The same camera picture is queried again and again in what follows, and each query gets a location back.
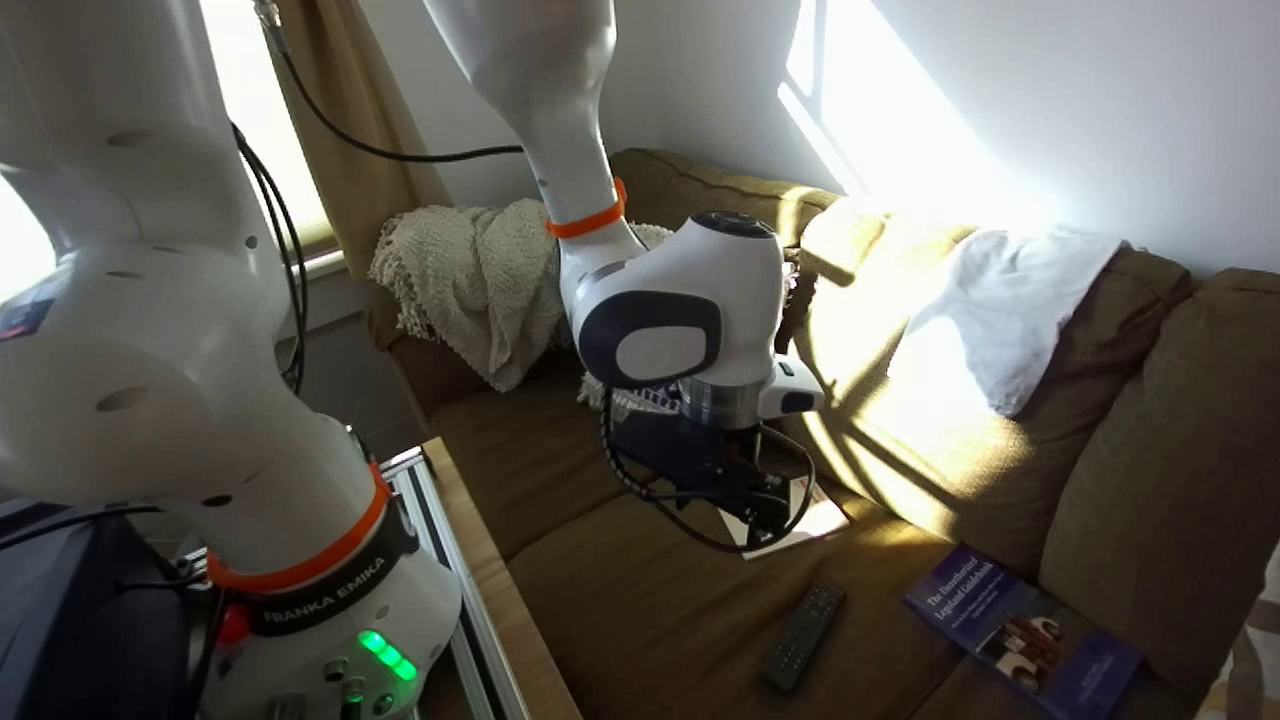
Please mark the aluminium frame rail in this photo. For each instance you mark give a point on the aluminium frame rail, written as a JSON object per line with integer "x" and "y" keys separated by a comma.
{"x": 443, "y": 534}

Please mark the blue booklet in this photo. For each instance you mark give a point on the blue booklet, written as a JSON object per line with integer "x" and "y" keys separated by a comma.
{"x": 1023, "y": 630}

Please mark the cream knit blanket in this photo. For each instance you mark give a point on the cream knit blanket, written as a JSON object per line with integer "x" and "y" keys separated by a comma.
{"x": 466, "y": 285}

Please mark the wooden table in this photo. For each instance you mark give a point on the wooden table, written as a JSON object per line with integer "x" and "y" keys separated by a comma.
{"x": 493, "y": 587}

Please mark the tan curtain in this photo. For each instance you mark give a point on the tan curtain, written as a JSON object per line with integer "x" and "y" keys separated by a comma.
{"x": 362, "y": 80}

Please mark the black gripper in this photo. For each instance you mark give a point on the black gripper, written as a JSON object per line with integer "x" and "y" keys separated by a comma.
{"x": 694, "y": 452}

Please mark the brown fabric sofa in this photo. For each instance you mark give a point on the brown fabric sofa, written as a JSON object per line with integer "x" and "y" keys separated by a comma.
{"x": 643, "y": 612}

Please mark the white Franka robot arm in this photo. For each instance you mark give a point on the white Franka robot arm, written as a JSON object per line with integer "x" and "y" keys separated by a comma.
{"x": 147, "y": 387}

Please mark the dark grey remote control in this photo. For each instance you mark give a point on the dark grey remote control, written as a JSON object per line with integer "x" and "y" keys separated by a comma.
{"x": 801, "y": 640}

